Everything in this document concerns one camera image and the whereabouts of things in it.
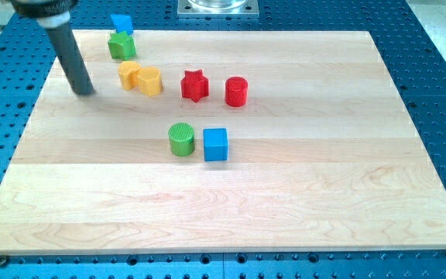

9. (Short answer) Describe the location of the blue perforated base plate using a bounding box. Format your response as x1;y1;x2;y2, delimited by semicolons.
0;0;446;278

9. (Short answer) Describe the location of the wooden board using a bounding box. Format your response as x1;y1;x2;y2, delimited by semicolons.
0;29;446;255

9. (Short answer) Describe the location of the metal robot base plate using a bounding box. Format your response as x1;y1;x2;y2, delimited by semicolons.
177;0;259;18

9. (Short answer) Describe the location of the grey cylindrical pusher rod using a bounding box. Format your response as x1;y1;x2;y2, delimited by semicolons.
37;12;94;96

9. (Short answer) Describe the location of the blue triangle block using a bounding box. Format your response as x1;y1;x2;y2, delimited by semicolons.
110;14;133;35

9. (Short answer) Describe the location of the red star block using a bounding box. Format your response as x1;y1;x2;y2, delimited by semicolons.
180;70;209;102

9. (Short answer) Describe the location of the black robot arm end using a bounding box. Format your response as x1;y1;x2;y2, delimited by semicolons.
8;0;78;19

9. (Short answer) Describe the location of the green star block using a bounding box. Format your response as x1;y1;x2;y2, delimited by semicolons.
108;31;136;60

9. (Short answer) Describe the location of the yellow pentagon block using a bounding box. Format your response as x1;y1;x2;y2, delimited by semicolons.
118;61;141;90

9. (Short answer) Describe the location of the yellow heart block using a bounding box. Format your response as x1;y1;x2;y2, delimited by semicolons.
136;66;163;96

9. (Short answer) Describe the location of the green cylinder block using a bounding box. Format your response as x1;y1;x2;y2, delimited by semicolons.
168;122;195;157

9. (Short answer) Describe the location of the blue cube block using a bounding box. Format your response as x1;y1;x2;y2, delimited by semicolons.
203;128;228;161

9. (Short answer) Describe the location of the red cylinder block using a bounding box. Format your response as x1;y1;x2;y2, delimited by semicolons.
225;77;248;107

